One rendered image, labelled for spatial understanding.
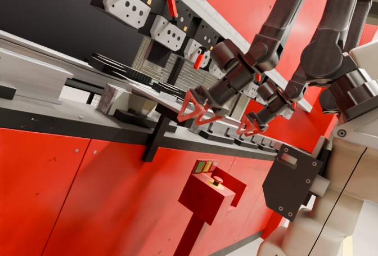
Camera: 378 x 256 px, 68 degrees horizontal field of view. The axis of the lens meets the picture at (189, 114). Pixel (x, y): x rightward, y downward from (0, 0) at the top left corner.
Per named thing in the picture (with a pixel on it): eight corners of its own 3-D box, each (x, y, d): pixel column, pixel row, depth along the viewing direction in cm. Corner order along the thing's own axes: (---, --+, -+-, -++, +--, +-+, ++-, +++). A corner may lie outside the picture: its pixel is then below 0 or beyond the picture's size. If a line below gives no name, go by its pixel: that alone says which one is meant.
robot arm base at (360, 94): (397, 95, 47) (388, 106, 58) (369, 57, 50) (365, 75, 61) (346, 119, 51) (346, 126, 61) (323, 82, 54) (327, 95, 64)
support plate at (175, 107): (180, 114, 83) (181, 111, 83) (127, 85, 98) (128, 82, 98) (210, 123, 97) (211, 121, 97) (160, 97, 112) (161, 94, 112)
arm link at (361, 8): (380, -20, 90) (377, -5, 99) (334, -20, 97) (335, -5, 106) (341, 112, 90) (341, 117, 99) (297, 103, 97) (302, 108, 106)
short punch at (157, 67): (144, 65, 101) (154, 40, 100) (140, 63, 102) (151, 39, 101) (161, 73, 109) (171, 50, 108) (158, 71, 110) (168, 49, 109)
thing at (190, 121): (161, 175, 91) (188, 116, 89) (134, 155, 100) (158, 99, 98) (169, 175, 95) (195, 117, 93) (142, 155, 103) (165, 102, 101)
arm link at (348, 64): (363, 73, 53) (361, 80, 57) (333, 32, 56) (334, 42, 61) (316, 98, 56) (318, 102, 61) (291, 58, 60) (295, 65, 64)
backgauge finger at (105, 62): (123, 84, 103) (129, 71, 102) (87, 64, 118) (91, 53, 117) (145, 91, 113) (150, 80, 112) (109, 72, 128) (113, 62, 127)
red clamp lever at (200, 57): (197, 69, 112) (207, 46, 111) (189, 66, 114) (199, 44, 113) (199, 70, 113) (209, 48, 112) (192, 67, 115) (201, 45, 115)
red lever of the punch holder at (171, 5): (175, -4, 89) (180, 25, 96) (166, -6, 91) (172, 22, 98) (171, -2, 88) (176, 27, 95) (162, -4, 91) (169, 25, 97)
